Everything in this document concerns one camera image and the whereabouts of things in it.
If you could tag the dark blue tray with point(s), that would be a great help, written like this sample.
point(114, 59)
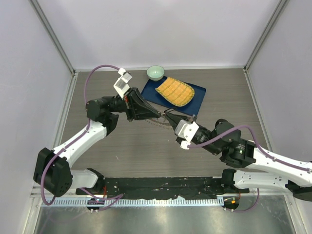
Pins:
point(192, 108)

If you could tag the yellow woven bamboo mat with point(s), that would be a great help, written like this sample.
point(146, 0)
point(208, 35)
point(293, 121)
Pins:
point(176, 92)

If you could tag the light green ceramic bowl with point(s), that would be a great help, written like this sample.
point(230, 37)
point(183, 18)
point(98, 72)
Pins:
point(155, 73)

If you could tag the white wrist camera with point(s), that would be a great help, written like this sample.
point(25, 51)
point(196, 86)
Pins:
point(121, 85)
point(186, 131)

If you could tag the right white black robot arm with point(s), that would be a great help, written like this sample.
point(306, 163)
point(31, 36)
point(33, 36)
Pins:
point(252, 165)

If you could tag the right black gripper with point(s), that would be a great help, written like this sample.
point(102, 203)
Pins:
point(174, 119)

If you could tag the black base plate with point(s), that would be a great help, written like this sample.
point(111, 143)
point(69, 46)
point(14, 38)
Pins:
point(165, 188)

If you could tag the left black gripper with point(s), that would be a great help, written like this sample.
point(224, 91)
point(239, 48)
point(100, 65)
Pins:
point(136, 107)

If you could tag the slotted white cable duct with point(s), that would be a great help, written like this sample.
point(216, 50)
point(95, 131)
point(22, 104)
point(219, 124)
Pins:
point(87, 201)

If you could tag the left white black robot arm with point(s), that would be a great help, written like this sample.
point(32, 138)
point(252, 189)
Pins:
point(53, 170)

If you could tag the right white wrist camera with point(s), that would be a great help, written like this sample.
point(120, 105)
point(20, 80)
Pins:
point(186, 131)

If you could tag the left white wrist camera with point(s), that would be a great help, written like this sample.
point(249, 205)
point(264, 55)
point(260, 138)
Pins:
point(121, 85)

